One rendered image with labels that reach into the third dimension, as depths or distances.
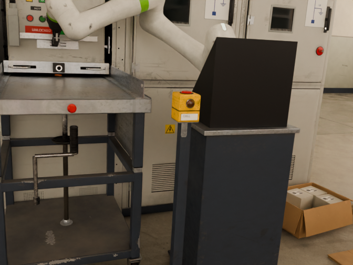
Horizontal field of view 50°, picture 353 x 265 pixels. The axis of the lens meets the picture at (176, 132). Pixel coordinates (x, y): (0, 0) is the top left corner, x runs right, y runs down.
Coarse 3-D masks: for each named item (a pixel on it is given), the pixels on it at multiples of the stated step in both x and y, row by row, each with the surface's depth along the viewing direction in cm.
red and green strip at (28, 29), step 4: (28, 28) 196; (32, 28) 196; (36, 28) 197; (40, 28) 198; (44, 28) 198; (48, 28) 199; (28, 32) 196; (32, 32) 197; (36, 32) 197; (40, 32) 198; (44, 32) 199; (48, 32) 199; (52, 32) 200
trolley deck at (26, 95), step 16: (16, 80) 181; (32, 80) 184; (48, 80) 188; (64, 80) 191; (80, 80) 194; (96, 80) 198; (0, 96) 138; (16, 96) 140; (32, 96) 142; (48, 96) 144; (64, 96) 146; (80, 96) 148; (96, 96) 150; (112, 96) 152; (128, 96) 154; (144, 96) 157; (0, 112) 134; (16, 112) 136; (32, 112) 137; (48, 112) 139; (64, 112) 141; (80, 112) 143; (96, 112) 145; (112, 112) 148; (128, 112) 150; (144, 112) 152
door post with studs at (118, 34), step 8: (112, 24) 206; (120, 24) 207; (112, 32) 207; (120, 32) 208; (112, 40) 208; (120, 40) 209; (112, 48) 209; (120, 48) 210; (112, 56) 210; (120, 56) 211; (112, 64) 210; (120, 64) 212; (120, 144) 224; (120, 168) 227; (120, 184) 230; (120, 192) 231; (120, 200) 232; (120, 208) 234
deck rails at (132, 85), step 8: (0, 64) 183; (0, 72) 180; (112, 72) 207; (120, 72) 188; (0, 80) 175; (112, 80) 199; (120, 80) 189; (128, 80) 173; (136, 80) 160; (0, 88) 153; (120, 88) 174; (128, 88) 174; (136, 88) 160; (136, 96) 153
